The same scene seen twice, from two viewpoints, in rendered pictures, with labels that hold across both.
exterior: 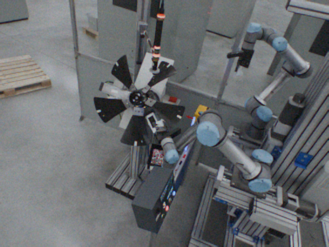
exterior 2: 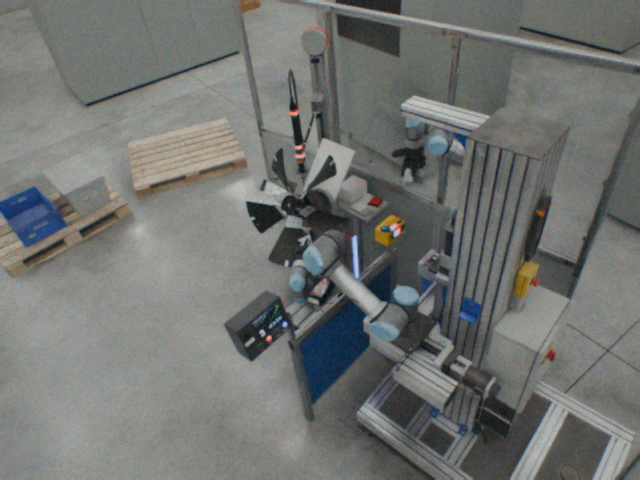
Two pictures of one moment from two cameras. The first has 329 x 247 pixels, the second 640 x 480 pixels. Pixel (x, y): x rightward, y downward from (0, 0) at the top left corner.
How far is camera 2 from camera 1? 1.29 m
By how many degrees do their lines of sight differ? 24
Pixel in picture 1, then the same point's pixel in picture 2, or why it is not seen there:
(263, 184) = (381, 329)
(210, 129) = (311, 255)
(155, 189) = (251, 313)
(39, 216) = (195, 343)
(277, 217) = (424, 382)
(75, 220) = (233, 356)
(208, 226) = (397, 396)
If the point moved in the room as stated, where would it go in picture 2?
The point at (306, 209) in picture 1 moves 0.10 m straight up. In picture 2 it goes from (474, 380) to (477, 367)
